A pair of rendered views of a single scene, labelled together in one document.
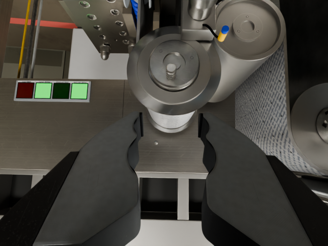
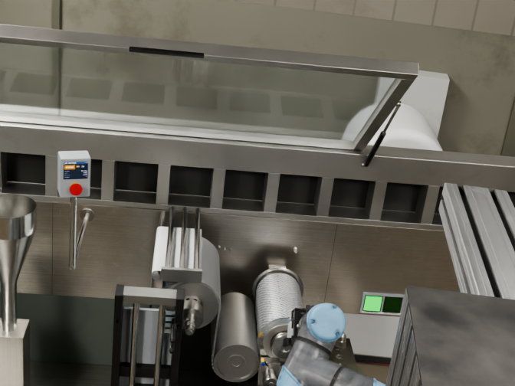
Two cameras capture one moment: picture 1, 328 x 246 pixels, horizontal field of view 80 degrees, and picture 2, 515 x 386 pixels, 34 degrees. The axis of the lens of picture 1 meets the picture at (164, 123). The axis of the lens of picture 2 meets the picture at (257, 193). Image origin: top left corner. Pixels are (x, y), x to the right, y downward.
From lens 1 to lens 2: 1.89 m
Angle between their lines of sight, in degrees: 16
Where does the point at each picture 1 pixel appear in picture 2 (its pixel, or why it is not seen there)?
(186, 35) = (277, 361)
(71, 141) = (386, 255)
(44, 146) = (416, 251)
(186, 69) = (279, 343)
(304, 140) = (211, 299)
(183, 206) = (272, 186)
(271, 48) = (224, 350)
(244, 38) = (239, 356)
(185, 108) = (280, 321)
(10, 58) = not seen: outside the picture
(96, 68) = not seen: hidden behind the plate
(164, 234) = (296, 161)
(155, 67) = not seen: hidden behind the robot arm
